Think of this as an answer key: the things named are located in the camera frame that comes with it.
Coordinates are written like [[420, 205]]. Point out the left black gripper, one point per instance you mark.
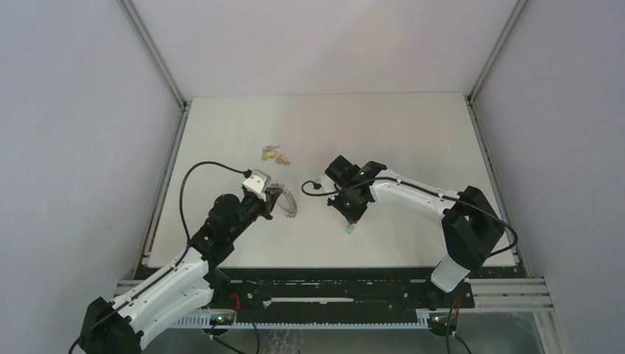
[[271, 195]]

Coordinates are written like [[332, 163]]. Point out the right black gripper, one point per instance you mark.
[[353, 215]]

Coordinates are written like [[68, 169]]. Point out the metal chain keyring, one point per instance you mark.
[[286, 201]]

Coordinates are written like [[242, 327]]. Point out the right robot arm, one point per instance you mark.
[[469, 225]]

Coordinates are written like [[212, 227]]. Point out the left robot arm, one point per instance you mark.
[[131, 321]]

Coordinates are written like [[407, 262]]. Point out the orange tagged key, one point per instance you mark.
[[282, 160]]

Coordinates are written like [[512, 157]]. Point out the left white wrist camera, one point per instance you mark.
[[257, 183]]

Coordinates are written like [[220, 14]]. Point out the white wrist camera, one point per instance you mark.
[[324, 183], [257, 183]]

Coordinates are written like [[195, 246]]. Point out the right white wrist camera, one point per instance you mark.
[[324, 183]]

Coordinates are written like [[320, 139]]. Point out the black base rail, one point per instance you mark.
[[331, 293]]

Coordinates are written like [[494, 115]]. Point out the left aluminium frame post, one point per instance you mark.
[[135, 20]]

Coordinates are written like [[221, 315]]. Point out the aluminium frame post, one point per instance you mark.
[[471, 100], [135, 20]]

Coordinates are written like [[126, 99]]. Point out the white toothed cable strip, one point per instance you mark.
[[412, 319]]

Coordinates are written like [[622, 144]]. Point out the right aluminium frame post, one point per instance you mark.
[[471, 100]]

